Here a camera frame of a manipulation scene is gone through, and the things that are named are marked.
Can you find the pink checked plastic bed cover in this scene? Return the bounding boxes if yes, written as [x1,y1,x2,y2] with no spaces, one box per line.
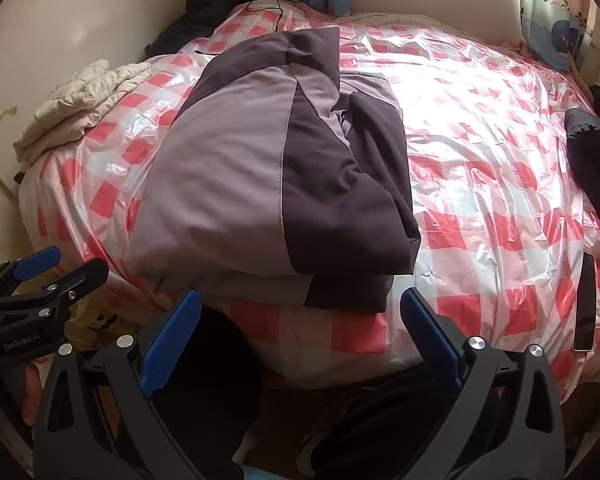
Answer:
[19,0,600,406]

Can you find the purple two-tone jacket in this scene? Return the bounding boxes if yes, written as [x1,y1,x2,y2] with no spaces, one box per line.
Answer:
[125,26,422,312]

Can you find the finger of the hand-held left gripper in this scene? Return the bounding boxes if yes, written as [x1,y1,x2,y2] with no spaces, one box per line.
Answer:
[0,246,62,306]
[0,258,110,323]

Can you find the yellow printed bag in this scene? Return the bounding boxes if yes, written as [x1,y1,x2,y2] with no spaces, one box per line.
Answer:
[65,300,128,348]

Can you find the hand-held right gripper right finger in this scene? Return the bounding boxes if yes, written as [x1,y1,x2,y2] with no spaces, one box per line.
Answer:
[400,287,567,480]

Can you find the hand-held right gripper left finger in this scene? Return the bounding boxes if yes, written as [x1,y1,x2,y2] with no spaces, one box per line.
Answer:
[32,289,206,480]

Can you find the dark grey garment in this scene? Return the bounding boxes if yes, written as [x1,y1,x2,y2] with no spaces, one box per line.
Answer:
[564,107,600,243]

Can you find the black padded coat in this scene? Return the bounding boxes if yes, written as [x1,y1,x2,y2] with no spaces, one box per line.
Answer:
[144,0,276,58]

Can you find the cream quilted blanket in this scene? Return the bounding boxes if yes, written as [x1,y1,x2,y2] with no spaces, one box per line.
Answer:
[13,59,153,163]

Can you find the person's left hand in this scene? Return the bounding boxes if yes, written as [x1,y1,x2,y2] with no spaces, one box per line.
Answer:
[0,356,47,428]

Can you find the black smartphone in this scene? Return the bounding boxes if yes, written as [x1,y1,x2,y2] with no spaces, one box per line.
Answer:
[572,252,597,352]

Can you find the black charging cable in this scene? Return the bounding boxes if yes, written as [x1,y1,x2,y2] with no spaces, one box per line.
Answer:
[195,0,301,57]

